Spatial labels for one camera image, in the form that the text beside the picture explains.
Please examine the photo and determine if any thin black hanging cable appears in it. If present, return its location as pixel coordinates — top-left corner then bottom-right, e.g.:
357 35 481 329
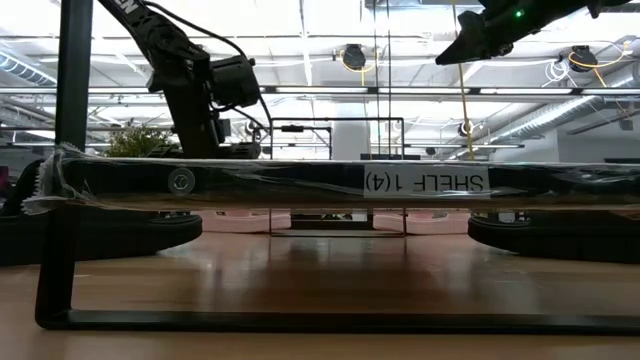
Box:
372 0 380 157
386 0 394 157

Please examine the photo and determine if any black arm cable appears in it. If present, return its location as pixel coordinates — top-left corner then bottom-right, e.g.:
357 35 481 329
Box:
142 0 275 161

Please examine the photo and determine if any black slide sandal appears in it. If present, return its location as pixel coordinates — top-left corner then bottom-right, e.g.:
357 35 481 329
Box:
467 209 640 265
0 158 204 267

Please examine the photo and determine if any black metal shelf frame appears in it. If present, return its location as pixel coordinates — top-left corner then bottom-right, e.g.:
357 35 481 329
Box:
34 0 640 336

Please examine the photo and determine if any black ceiling cable reel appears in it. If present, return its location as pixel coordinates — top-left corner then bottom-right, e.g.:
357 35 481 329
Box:
341 43 369 72
568 44 600 74

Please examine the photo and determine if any silver ventilation duct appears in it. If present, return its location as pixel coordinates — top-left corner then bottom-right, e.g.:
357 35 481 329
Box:
487 74 640 147

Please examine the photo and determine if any green artificial plant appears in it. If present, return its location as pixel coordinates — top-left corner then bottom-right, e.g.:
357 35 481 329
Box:
103 122 174 159

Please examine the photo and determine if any yellow hanging cable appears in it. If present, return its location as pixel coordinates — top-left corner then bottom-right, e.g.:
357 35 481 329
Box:
451 0 477 161

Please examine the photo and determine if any white paper shelf label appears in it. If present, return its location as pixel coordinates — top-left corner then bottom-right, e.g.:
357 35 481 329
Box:
363 163 491 199

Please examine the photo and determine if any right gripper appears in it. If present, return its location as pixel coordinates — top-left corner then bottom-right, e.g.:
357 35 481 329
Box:
434 0 561 66

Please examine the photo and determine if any grey hex bolt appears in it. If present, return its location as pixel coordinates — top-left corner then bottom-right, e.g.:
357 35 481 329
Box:
167 167 197 197

